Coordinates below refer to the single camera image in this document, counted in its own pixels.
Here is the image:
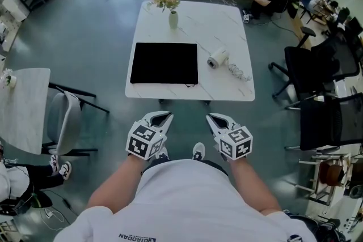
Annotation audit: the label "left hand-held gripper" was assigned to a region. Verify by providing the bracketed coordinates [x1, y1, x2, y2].
[126, 111, 175, 162]

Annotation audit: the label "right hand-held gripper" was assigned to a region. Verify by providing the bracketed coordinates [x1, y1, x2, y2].
[206, 112, 254, 162]

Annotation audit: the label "black drawstring cloth pouch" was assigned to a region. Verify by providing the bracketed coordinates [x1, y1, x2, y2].
[129, 42, 199, 88]

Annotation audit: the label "white hair dryer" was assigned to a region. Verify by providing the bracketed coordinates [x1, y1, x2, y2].
[206, 46, 252, 82]

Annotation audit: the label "person's left forearm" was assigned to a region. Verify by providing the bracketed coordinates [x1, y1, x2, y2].
[86, 154, 145, 215]

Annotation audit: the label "person's right forearm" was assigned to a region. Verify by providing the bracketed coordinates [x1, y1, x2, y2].
[228, 157, 283, 216]

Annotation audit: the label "person's left shoe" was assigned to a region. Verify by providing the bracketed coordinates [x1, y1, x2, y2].
[154, 146, 170, 161]

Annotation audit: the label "person's shoe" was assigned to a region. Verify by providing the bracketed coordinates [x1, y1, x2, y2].
[192, 142, 206, 162]
[154, 146, 170, 161]

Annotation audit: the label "person's right shoe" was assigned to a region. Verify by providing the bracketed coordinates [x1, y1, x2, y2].
[192, 142, 206, 162]

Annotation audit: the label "person's black shorts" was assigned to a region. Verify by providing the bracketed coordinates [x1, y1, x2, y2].
[143, 158, 229, 177]

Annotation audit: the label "person's white shirt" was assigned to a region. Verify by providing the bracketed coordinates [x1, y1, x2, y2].
[53, 159, 315, 242]

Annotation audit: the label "grey shell chair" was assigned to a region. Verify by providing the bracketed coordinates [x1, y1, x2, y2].
[41, 82, 110, 156]

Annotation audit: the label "black padded office chair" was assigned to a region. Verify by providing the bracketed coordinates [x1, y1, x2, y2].
[268, 27, 341, 110]

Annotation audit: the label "white marble table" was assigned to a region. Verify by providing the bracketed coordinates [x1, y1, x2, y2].
[124, 1, 256, 105]

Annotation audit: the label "pale green vase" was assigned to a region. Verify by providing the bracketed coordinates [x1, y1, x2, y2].
[168, 10, 179, 29]

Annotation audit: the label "black mesh office chair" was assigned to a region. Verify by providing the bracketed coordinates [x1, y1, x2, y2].
[285, 93, 363, 151]

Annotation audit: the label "white metal shelf rack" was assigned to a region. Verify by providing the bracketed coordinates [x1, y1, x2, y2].
[297, 150, 355, 205]

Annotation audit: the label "scattered white sticks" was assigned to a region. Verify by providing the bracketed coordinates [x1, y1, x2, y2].
[208, 0, 239, 8]

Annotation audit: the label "grey marble side table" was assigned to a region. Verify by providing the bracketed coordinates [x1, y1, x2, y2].
[0, 67, 51, 155]

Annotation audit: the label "black mesh headrest chair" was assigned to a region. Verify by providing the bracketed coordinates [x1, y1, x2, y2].
[310, 32, 363, 86]

